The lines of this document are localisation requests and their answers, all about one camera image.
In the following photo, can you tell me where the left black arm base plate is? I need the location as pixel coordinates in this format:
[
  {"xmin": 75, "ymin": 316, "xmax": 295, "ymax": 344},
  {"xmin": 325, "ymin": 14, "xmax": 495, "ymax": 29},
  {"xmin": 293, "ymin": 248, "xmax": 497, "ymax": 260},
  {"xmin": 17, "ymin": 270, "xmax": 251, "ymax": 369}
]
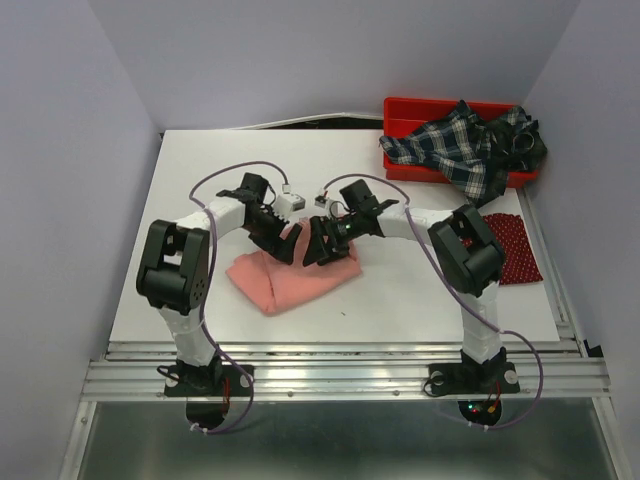
[{"xmin": 156, "ymin": 357, "xmax": 255, "ymax": 435}]

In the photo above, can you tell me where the red polka dot skirt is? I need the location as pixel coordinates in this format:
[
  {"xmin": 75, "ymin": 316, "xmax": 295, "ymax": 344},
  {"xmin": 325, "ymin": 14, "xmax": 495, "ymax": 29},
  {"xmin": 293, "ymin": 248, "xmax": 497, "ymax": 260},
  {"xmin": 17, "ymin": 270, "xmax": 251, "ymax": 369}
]
[{"xmin": 483, "ymin": 213, "xmax": 543, "ymax": 286}]

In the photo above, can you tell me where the plaid navy skirt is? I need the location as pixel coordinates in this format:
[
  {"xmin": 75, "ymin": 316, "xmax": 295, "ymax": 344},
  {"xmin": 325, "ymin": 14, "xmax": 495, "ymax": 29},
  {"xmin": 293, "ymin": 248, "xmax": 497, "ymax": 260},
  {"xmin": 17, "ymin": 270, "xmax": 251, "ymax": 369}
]
[{"xmin": 379, "ymin": 100, "xmax": 547, "ymax": 208}]

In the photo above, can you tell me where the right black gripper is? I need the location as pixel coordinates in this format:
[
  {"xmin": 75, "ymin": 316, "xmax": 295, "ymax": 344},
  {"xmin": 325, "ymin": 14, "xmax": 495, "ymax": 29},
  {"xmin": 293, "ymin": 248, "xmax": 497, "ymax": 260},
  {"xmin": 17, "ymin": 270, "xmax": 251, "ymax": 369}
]
[{"xmin": 304, "ymin": 212, "xmax": 364, "ymax": 267}]

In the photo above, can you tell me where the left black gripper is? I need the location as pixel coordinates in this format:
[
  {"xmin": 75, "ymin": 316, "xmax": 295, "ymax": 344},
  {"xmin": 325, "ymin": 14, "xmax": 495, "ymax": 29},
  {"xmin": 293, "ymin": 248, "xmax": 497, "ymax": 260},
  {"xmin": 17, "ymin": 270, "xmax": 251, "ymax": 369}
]
[{"xmin": 244, "ymin": 205, "xmax": 301, "ymax": 265}]

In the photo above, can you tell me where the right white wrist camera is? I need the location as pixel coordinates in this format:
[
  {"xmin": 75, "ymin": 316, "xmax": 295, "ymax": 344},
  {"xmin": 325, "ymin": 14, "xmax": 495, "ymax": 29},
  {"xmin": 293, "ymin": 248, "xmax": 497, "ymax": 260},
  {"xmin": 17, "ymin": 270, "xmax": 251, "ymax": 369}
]
[{"xmin": 314, "ymin": 193, "xmax": 343, "ymax": 218}]

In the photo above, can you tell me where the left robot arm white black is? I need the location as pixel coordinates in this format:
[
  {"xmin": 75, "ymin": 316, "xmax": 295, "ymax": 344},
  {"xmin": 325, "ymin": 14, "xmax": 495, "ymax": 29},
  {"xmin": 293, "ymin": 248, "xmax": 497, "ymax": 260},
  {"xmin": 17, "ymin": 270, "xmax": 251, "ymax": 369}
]
[{"xmin": 136, "ymin": 173, "xmax": 305, "ymax": 394}]

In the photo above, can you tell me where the red plastic bin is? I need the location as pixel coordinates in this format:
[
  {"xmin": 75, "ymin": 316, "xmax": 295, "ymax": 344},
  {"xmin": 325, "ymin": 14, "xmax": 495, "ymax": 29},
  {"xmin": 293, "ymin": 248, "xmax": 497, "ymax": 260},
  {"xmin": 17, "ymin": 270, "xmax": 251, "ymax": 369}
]
[{"xmin": 379, "ymin": 97, "xmax": 547, "ymax": 201}]

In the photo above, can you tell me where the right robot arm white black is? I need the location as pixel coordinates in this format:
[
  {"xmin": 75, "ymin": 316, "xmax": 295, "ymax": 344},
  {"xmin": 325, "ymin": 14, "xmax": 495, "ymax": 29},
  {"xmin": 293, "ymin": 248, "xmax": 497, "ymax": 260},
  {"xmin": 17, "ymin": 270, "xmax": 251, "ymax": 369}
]
[{"xmin": 303, "ymin": 175, "xmax": 506, "ymax": 390}]

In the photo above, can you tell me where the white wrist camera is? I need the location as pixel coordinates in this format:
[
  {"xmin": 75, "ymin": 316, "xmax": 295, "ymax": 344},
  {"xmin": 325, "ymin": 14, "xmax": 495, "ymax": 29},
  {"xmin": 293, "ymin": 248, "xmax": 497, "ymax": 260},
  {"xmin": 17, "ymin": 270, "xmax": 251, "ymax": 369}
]
[
  {"xmin": 314, "ymin": 193, "xmax": 343, "ymax": 218},
  {"xmin": 271, "ymin": 193, "xmax": 306, "ymax": 221}
]

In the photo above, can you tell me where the pink pleated skirt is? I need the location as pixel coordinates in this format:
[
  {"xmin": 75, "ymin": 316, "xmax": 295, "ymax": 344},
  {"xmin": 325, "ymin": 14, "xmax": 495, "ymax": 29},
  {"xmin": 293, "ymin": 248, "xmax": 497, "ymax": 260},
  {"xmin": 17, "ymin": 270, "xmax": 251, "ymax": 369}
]
[{"xmin": 226, "ymin": 219, "xmax": 362, "ymax": 315}]

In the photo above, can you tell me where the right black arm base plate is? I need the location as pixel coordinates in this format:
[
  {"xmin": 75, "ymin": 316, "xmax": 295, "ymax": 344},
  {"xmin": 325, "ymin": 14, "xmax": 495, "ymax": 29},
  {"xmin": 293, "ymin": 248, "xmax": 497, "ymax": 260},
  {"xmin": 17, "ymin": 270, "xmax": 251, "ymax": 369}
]
[{"xmin": 422, "ymin": 363, "xmax": 521, "ymax": 430}]

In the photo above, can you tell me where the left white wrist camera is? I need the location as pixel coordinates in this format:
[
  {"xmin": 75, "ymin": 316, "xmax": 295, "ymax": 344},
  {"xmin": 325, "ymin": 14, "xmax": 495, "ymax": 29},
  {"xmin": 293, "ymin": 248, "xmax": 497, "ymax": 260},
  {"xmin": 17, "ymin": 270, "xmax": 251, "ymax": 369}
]
[{"xmin": 271, "ymin": 193, "xmax": 306, "ymax": 221}]

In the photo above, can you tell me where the aluminium frame rail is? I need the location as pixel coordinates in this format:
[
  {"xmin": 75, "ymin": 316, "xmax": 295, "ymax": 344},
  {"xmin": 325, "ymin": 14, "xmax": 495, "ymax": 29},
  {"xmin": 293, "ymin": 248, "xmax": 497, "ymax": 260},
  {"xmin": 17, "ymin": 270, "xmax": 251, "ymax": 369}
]
[{"xmin": 59, "ymin": 199, "xmax": 616, "ymax": 480}]

